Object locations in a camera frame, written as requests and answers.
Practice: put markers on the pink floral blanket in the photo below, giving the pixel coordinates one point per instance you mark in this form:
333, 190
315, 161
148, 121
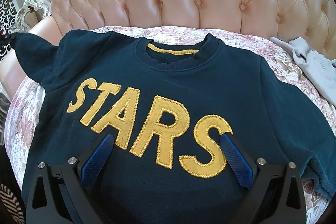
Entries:
249, 43

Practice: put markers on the light grey garment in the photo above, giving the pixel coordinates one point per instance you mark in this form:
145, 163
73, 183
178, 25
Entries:
315, 71

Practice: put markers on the black white ornate screen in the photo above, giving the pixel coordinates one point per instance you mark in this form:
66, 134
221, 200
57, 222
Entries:
8, 11

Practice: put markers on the navy sweatshirt with yellow patches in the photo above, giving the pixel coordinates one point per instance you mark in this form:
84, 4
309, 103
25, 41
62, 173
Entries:
231, 82

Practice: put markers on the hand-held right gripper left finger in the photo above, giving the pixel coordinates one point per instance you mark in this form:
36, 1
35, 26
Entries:
97, 161

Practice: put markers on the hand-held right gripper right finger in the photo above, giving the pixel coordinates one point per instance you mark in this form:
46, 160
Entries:
236, 161

